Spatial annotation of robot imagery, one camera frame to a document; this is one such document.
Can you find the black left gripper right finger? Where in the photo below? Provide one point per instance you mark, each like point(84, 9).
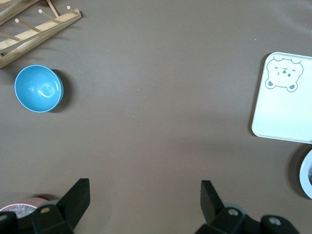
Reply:
point(210, 204)

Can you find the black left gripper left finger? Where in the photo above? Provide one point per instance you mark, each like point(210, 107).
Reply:
point(75, 202)

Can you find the pale blue round plate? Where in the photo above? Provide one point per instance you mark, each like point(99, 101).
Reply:
point(304, 175)

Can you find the pink bowl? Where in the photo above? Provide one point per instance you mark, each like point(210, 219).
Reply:
point(24, 201)

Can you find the clear ice cubes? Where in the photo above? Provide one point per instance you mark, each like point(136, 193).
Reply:
point(22, 209)

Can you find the cream bear print tray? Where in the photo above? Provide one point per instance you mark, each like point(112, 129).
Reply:
point(282, 114)

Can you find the blue bowl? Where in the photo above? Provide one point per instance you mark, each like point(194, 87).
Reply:
point(37, 89)

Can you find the wooden dish rack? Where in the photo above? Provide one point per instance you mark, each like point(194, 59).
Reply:
point(36, 31)

